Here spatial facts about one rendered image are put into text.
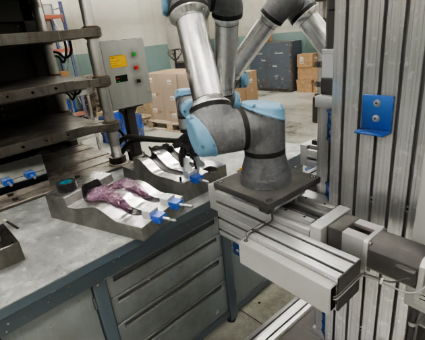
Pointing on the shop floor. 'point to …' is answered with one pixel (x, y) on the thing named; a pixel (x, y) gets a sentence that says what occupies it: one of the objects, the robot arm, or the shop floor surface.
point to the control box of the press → (127, 81)
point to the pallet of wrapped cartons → (166, 97)
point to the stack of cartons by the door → (307, 72)
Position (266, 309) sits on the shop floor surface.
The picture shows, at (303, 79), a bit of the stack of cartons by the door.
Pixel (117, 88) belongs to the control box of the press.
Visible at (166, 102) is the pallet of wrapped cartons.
